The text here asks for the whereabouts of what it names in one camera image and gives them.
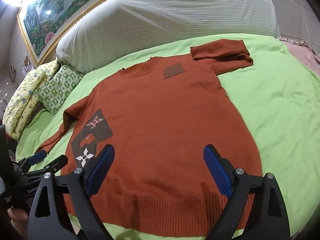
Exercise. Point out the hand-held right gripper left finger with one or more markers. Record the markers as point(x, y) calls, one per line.
point(100, 171)

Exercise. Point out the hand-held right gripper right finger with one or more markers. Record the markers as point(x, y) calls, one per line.
point(218, 171)

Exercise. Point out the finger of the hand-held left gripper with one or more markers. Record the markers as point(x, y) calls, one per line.
point(56, 163)
point(37, 156)

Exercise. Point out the rust orange sweater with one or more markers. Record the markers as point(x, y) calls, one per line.
point(162, 117)

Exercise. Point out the person's left hand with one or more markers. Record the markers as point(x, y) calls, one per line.
point(17, 217)

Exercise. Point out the yellow floral quilt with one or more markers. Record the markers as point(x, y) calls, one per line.
point(22, 97)

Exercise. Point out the green patterned pillow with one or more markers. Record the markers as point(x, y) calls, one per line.
point(57, 87)

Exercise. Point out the light green bed sheet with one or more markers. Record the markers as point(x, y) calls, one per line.
point(275, 105)

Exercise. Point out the pink cloth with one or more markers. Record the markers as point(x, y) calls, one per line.
point(307, 52)

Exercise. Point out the gold framed landscape painting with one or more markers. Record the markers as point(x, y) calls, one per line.
point(62, 5)

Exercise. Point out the white striped bolster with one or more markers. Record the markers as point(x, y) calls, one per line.
point(162, 17)

